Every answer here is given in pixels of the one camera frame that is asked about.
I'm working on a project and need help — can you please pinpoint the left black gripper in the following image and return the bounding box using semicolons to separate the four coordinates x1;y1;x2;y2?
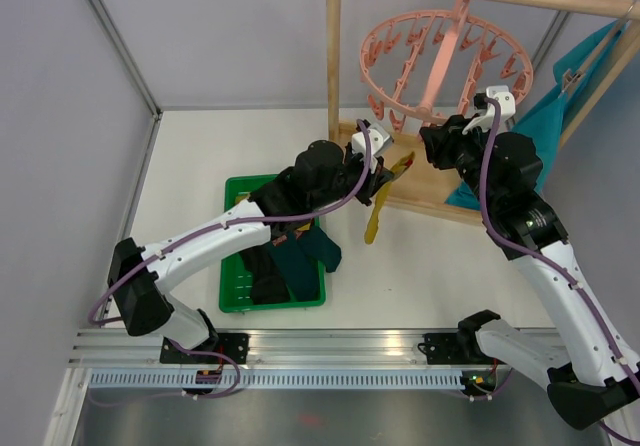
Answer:
310;142;394;211

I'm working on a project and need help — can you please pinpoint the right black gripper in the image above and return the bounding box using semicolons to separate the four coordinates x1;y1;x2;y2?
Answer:
422;113;501;210

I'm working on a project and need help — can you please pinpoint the yellow sock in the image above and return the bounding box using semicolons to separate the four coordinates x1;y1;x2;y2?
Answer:
364;152;415;245
233;194;255;214

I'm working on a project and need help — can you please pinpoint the pink round clip hanger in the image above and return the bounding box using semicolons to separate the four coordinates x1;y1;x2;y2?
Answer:
359;0;534;132

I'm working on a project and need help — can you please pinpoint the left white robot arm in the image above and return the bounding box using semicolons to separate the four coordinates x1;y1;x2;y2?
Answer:
107;132;391;363

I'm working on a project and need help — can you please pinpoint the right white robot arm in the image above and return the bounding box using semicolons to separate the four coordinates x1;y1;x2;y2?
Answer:
419;115;639;430

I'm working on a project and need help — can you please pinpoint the metal clip hanger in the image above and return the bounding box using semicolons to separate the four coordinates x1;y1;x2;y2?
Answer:
562;0;638;95

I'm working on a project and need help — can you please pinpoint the wooden clothes rack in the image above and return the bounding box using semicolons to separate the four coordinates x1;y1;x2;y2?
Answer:
326;0;639;224

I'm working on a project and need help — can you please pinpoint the christmas pattern sock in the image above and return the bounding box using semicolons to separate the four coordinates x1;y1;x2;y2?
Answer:
271;231;302;247

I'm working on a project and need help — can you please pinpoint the dark teal sock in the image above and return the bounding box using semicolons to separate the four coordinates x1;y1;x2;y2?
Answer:
265;226;342;302

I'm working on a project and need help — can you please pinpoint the teal cloth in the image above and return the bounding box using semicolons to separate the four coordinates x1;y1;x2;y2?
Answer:
444;19;626;212

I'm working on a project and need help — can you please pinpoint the black sock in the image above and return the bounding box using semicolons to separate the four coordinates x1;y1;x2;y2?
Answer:
239;246;291;305

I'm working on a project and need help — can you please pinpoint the green plastic tray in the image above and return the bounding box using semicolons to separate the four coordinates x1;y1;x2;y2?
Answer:
218;174;327;314

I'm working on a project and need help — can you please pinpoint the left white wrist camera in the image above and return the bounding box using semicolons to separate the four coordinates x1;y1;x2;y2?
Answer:
349;119;394;158

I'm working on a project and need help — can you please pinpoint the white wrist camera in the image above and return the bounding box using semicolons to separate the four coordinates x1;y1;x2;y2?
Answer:
462;85;516;136
349;119;394;158

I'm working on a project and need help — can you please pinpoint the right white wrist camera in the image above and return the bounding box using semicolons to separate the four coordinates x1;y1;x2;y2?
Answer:
462;85;516;136

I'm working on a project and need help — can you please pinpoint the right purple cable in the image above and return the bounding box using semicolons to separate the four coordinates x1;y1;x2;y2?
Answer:
479;96;640;442

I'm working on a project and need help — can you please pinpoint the purple cable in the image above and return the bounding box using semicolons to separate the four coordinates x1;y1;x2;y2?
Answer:
479;96;640;442
88;118;376;327

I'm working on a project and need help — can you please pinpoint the slotted cable duct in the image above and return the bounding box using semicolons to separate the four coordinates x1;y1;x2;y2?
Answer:
89;368;464;391

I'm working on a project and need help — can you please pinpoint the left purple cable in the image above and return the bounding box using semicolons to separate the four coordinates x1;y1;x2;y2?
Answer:
88;118;376;327

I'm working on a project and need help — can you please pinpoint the aluminium mounting rail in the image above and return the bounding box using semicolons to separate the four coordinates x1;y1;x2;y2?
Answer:
68;329;561;367

